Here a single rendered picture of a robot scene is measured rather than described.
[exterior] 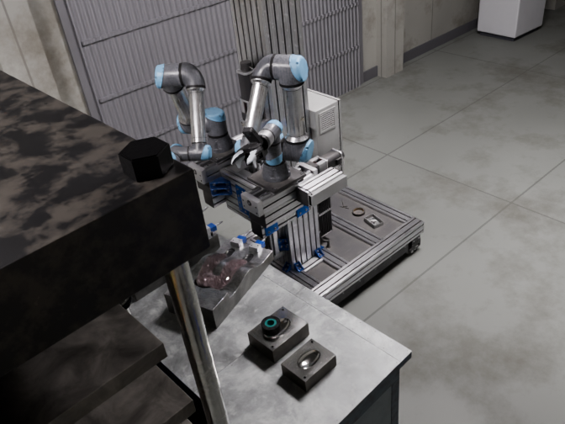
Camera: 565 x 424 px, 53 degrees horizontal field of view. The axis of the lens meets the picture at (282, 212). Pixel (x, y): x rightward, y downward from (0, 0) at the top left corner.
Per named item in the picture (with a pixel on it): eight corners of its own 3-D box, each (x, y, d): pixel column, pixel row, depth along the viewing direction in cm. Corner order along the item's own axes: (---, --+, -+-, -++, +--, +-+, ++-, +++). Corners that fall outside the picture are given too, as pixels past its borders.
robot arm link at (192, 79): (208, 63, 285) (213, 161, 287) (187, 65, 286) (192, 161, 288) (202, 58, 274) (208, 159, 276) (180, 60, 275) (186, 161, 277)
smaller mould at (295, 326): (284, 317, 243) (282, 305, 239) (309, 334, 234) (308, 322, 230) (249, 344, 233) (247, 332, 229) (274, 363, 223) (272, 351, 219)
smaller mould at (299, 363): (312, 348, 228) (311, 337, 224) (336, 365, 219) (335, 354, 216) (282, 373, 219) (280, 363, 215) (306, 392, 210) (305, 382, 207)
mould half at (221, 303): (229, 246, 288) (226, 230, 282) (273, 259, 276) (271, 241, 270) (169, 312, 253) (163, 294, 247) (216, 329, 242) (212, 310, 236)
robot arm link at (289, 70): (289, 153, 292) (277, 50, 261) (316, 156, 286) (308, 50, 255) (280, 165, 283) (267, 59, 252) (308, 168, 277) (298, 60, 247)
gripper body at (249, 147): (261, 166, 233) (272, 152, 242) (256, 147, 229) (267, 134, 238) (245, 166, 237) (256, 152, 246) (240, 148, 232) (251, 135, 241)
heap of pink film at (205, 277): (220, 253, 275) (218, 240, 271) (251, 262, 267) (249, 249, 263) (188, 287, 257) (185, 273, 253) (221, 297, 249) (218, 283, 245)
